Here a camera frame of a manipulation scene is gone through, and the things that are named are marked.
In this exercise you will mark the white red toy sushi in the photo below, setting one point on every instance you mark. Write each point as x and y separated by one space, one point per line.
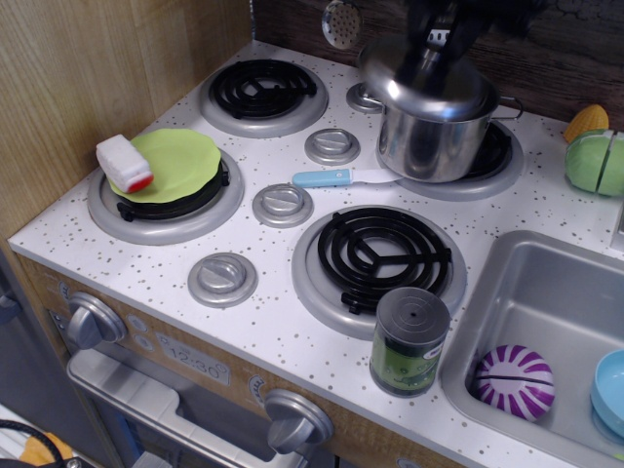
123 164

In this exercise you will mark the front left black burner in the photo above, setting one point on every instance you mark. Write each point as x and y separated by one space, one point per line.
102 206

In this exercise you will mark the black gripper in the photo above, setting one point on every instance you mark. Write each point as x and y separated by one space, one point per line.
468 21

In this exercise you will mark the grey stove top knob middle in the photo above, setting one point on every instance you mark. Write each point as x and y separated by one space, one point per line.
282 205

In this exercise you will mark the back left black burner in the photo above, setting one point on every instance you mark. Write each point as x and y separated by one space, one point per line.
263 98

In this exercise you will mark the green plastic plate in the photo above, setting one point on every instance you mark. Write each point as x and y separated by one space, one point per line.
183 162

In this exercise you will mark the grey stove knob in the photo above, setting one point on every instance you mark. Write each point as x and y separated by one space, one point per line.
332 147
362 100
222 280
282 205

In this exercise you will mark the blue handled toy knife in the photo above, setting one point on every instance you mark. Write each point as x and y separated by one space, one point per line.
343 177

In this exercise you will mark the green labelled toy can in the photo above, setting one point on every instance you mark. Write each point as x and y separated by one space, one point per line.
409 335

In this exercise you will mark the light blue bowl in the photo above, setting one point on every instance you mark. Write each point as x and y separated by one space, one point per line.
607 391

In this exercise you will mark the grey stove top knob front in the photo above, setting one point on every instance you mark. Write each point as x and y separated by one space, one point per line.
222 280

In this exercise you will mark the stainless steel pot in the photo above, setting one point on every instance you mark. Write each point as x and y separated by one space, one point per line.
433 151

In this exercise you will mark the yellow toy corn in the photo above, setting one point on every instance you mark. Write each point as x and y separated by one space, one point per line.
592 117

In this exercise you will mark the green toy cabbage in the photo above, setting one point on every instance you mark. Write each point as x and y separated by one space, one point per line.
594 162

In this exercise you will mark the grey stove top knob rear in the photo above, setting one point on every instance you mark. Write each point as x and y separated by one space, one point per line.
362 100

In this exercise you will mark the hanging metal utensil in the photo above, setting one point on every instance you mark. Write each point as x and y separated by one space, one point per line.
437 38

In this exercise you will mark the steel pot lid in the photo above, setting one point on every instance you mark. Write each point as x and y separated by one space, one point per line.
462 96

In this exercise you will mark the silver oven door handle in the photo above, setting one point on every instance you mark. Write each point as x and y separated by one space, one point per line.
155 407

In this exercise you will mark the grey stove top knob centre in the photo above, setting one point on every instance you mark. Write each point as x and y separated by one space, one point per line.
332 147

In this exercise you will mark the grey oven knob right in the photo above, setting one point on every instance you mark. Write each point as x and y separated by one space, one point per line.
296 422

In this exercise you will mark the black burner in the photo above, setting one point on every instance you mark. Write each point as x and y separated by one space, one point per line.
263 98
499 165
345 262
102 206

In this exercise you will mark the yellow object lower left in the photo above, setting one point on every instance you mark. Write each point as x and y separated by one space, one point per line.
35 453

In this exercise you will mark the purple white striped toy ball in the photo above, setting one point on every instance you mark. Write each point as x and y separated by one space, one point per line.
516 380

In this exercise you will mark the front right black burner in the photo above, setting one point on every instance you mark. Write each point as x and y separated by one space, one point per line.
345 262

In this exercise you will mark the hanging metal skimmer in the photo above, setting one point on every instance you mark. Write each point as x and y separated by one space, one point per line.
341 24

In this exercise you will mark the back right black burner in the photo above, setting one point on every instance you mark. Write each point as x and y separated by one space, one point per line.
499 165

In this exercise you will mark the grey oven knob left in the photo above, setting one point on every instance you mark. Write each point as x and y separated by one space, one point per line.
93 322

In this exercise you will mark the grey toy sink basin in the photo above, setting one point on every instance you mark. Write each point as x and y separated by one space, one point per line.
566 304

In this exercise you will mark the grey oven knob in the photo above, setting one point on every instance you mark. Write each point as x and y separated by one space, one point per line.
296 422
93 322

